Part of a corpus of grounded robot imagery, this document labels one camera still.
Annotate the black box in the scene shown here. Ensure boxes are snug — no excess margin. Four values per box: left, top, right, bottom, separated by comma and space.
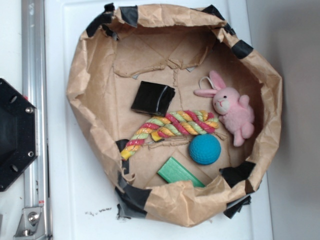
131, 81, 176, 117

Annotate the brown paper bag tray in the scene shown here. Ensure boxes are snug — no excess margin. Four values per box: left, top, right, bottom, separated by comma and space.
66, 4, 283, 227

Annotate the blue dimpled ball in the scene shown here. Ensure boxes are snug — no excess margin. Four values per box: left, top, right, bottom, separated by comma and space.
188, 134, 222, 165

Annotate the green rectangular block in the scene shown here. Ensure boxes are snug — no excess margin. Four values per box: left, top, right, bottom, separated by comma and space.
157, 156, 205, 188

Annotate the pink plush bunny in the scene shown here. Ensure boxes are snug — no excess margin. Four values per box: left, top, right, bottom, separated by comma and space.
194, 70, 255, 147

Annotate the colourful twisted rope toy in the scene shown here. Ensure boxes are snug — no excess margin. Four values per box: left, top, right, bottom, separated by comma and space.
120, 110, 220, 161

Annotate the aluminium rail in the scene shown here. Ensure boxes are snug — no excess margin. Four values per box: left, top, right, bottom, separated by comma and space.
21, 0, 53, 240

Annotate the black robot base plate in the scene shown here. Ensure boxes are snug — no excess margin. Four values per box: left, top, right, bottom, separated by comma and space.
0, 78, 37, 192

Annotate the metal rail bracket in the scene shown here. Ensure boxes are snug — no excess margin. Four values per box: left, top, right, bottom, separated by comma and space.
13, 206, 48, 240

